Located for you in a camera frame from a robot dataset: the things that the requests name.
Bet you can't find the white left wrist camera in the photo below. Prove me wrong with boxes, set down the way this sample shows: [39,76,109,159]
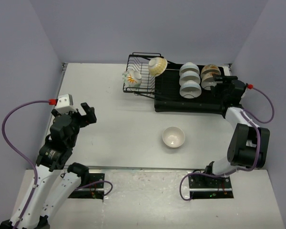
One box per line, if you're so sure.
[55,94,77,114]

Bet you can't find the white bowl front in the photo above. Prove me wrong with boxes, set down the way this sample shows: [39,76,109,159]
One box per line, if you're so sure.
[179,80,202,99]

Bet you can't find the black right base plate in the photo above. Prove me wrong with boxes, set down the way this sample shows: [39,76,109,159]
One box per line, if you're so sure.
[188,175,234,199]

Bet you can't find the white bowl middle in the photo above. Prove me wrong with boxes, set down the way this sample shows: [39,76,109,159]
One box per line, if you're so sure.
[179,70,201,86]

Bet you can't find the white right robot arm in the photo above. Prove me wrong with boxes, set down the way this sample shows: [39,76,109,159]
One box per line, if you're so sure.
[203,73,270,187]

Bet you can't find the white green floral bowl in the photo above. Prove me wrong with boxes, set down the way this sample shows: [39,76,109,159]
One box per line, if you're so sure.
[122,70,142,88]

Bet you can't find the black wire dish rack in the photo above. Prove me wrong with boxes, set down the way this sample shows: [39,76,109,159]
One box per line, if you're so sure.
[123,52,168,99]

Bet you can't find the beige floral bowl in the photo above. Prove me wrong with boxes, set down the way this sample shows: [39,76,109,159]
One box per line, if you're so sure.
[162,126,185,148]
[201,64,221,75]
[201,72,217,91]

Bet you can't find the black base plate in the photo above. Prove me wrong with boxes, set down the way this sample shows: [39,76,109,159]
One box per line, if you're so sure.
[188,175,234,199]
[68,173,105,200]

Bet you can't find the beige floral bowl back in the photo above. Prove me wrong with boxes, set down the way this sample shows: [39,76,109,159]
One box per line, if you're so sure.
[201,64,221,75]

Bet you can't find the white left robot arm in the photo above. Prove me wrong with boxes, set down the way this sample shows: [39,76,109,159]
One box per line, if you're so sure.
[0,99,97,229]

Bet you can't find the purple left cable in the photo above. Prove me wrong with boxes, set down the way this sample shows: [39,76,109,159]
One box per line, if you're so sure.
[1,98,57,227]

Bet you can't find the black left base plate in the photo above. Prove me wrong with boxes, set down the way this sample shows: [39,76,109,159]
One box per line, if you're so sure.
[68,173,105,200]

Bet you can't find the yellow patterned bowl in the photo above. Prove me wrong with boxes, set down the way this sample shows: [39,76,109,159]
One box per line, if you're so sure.
[148,57,168,77]

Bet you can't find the white bowl back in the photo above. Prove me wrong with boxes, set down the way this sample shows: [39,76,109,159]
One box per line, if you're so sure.
[179,62,200,74]

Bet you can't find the beige floral bowl front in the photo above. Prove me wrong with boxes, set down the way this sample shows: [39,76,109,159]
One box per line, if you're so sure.
[162,126,185,148]

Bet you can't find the black dish drying tray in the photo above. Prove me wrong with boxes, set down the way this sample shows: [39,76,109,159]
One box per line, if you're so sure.
[154,62,227,115]

